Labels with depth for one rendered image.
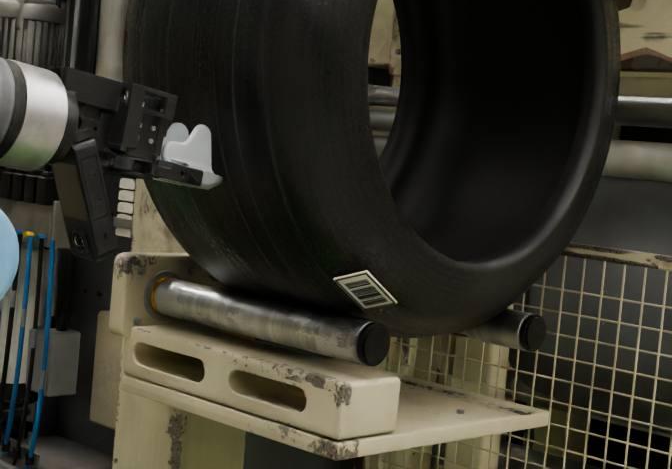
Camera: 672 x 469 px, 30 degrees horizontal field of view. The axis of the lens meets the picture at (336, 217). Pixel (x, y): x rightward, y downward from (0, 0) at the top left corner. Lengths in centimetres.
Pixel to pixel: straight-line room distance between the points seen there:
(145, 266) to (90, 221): 36
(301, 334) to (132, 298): 26
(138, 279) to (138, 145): 36
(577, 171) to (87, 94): 63
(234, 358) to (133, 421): 34
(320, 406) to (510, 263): 29
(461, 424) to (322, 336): 21
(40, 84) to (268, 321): 41
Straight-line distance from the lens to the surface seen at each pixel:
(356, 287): 126
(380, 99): 190
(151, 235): 163
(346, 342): 127
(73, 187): 114
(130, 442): 168
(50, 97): 108
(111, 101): 115
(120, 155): 114
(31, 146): 108
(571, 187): 150
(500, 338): 150
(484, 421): 144
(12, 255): 90
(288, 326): 133
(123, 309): 149
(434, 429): 137
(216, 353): 138
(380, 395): 129
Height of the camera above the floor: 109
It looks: 3 degrees down
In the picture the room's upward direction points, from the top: 5 degrees clockwise
